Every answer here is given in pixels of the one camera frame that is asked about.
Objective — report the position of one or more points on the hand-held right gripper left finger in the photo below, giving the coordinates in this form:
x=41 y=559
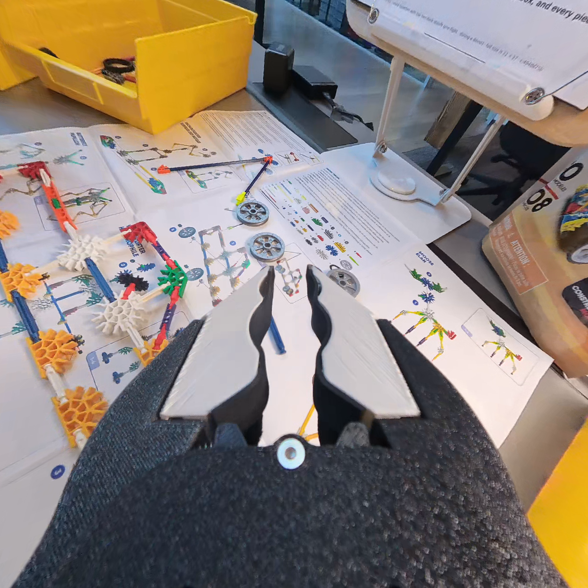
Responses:
x=207 y=367

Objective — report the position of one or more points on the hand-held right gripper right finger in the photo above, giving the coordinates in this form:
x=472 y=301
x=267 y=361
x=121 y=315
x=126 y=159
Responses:
x=372 y=367

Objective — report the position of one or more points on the short blue plastic rod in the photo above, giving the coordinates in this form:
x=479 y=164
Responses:
x=277 y=335

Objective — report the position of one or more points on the yellow plastic parts bin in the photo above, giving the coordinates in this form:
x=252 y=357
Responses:
x=565 y=514
x=193 y=73

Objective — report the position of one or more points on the pile of colourful construction pieces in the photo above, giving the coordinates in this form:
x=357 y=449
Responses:
x=119 y=69

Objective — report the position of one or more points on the grey desk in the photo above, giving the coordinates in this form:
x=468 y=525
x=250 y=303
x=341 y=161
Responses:
x=28 y=112

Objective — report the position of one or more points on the large fold-out instruction sheet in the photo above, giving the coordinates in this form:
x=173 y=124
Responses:
x=459 y=395

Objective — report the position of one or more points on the grey plastic spoked wheel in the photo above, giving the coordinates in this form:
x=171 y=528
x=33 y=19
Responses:
x=267 y=246
x=252 y=213
x=343 y=280

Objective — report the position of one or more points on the parts list instruction sheet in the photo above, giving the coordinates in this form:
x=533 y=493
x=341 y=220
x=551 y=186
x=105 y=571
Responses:
x=340 y=220

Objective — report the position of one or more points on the white document stand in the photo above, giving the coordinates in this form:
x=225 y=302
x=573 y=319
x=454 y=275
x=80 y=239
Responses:
x=432 y=216

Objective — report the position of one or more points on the colourful rod and connector model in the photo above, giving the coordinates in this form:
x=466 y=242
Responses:
x=83 y=250

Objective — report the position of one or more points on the brown construction set bag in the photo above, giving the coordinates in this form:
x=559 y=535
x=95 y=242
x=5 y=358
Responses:
x=524 y=266

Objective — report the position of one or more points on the blue rods with small connectors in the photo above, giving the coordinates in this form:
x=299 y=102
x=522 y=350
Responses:
x=216 y=164

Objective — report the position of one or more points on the black office chair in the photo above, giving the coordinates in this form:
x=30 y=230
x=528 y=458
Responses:
x=533 y=147

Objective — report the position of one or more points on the black power brick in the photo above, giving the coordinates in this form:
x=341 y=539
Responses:
x=314 y=83

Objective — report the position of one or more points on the black power adapter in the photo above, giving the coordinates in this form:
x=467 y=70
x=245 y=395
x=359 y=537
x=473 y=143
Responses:
x=278 y=69

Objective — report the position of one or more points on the printed paper on stand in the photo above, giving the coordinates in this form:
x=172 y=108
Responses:
x=478 y=37

